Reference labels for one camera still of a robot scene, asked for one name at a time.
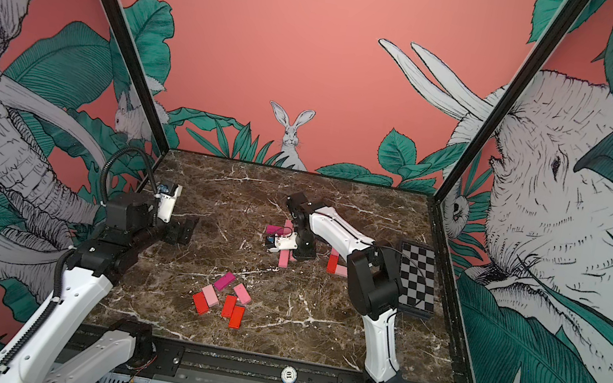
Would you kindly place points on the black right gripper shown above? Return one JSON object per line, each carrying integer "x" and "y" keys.
{"x": 302, "y": 255}

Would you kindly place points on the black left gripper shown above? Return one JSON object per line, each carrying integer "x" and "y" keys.
{"x": 175, "y": 236}

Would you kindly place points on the magenta block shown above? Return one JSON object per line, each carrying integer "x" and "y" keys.
{"x": 274, "y": 230}
{"x": 224, "y": 281}

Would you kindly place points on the red row block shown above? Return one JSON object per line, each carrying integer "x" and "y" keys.
{"x": 237, "y": 317}
{"x": 332, "y": 263}

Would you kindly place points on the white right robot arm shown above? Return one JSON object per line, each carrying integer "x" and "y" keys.
{"x": 373, "y": 277}

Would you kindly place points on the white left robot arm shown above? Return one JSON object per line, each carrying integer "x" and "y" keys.
{"x": 85, "y": 275}

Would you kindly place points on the red block far left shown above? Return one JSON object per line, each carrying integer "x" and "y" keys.
{"x": 200, "y": 303}

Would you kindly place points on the red block centre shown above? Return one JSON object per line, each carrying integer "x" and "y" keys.
{"x": 229, "y": 306}

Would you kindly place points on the checkerboard calibration plate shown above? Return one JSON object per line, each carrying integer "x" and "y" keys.
{"x": 417, "y": 271}

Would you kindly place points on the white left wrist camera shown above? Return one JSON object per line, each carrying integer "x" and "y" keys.
{"x": 167, "y": 196}

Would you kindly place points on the black front frame rail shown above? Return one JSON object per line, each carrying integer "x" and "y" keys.
{"x": 174, "y": 355}

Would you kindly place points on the black left corner frame post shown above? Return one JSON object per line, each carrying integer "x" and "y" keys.
{"x": 131, "y": 59}

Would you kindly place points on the black corner frame post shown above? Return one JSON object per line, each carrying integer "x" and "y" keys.
{"x": 557, "y": 29}
{"x": 131, "y": 59}

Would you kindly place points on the black right corner frame post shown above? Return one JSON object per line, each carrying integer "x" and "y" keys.
{"x": 557, "y": 29}

